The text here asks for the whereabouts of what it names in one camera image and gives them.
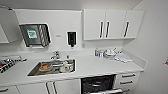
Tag stack of white bowls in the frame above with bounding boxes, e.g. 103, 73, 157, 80
103, 47, 118, 60

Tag stainless steel dishwasher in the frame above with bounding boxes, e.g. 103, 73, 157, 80
80, 74, 126, 94

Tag dish soap bottle yellow cap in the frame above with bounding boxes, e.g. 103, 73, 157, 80
94, 48, 100, 58

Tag black soap dispenser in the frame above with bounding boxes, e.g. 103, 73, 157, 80
66, 30, 78, 49

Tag small clear bottle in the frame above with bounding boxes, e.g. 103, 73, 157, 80
99, 50, 104, 58

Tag white cup red print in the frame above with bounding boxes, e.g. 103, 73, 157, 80
62, 59, 75, 72

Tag chrome sink faucet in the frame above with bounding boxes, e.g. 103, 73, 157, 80
50, 50, 61, 61

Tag orange food container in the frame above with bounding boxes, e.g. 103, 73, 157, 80
38, 63, 54, 72

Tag steel paper towel dispenser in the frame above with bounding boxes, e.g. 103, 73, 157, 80
18, 22, 53, 50

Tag white two-door sink cabinet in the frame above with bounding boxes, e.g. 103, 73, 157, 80
16, 77, 82, 94

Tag narrow white drawer unit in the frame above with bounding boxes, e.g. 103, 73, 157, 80
114, 70, 138, 93

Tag stainless steel sink basin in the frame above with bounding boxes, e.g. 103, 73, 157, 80
26, 58, 77, 77

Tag coffee supplies clutter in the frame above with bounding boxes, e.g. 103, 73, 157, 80
0, 55, 23, 69

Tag white wall cabinet three doors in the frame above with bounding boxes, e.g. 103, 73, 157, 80
82, 8, 145, 42

